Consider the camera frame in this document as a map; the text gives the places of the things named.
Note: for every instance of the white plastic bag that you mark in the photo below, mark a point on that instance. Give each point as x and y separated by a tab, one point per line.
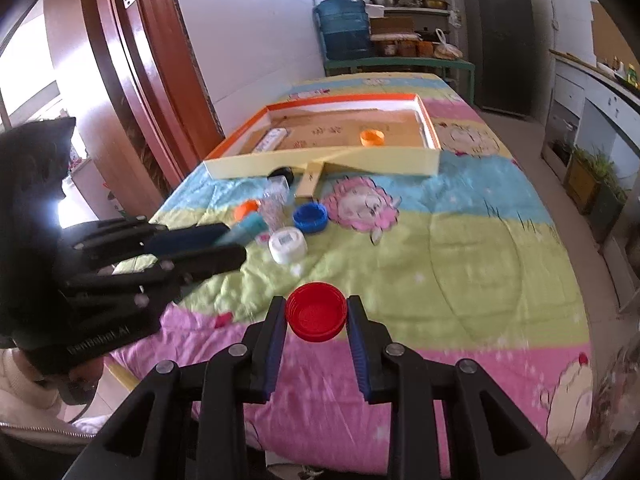
446	50

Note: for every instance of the red-brown wooden door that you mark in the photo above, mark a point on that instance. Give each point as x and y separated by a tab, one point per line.
145	60

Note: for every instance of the clear plastic container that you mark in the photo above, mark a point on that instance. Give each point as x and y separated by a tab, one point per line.
275	205

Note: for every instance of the yellow plant box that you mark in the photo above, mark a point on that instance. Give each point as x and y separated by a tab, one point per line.
581	182

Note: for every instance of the teal lighter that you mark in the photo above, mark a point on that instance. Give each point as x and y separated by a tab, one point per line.
250	227

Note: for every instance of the small white box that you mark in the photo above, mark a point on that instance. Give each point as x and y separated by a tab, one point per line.
270	140

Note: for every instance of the blue water jug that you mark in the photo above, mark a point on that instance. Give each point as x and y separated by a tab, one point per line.
342	25

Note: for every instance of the orange-rimmed cardboard tray box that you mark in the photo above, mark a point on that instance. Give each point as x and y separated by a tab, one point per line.
330	130

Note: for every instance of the white cabinet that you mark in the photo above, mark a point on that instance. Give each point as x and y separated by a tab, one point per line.
595	120

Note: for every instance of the blue bottle cap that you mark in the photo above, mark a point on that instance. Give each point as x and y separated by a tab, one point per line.
310	217

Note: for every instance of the dark green plant box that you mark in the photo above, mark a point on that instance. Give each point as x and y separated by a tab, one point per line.
607	210

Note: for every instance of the cream jacket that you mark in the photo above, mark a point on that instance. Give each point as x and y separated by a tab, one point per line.
25	390

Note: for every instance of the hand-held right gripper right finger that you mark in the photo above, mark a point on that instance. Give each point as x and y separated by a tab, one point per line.
359	360

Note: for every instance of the food jar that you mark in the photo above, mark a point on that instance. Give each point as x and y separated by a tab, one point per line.
386	48
407	48
425	49

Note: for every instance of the yellow metal basin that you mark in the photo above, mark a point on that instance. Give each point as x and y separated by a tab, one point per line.
434	4

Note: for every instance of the white bottle cap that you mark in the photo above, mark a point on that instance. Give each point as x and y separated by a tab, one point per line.
287	245

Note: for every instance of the dark grey refrigerator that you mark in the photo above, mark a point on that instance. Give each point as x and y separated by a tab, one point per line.
500	40

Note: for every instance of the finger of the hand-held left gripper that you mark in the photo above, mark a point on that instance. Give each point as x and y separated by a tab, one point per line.
185	240
210	262

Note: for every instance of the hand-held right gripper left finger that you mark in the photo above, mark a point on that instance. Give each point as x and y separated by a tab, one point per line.
274	360

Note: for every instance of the orange bottle cap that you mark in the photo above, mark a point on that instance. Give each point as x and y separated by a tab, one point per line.
372	137

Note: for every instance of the red bottle cap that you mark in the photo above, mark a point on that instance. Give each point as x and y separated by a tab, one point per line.
316	312

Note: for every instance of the small orange cap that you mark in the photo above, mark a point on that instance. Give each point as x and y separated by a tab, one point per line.
246	208

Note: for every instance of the printed blanket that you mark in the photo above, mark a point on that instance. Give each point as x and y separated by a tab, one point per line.
450	260

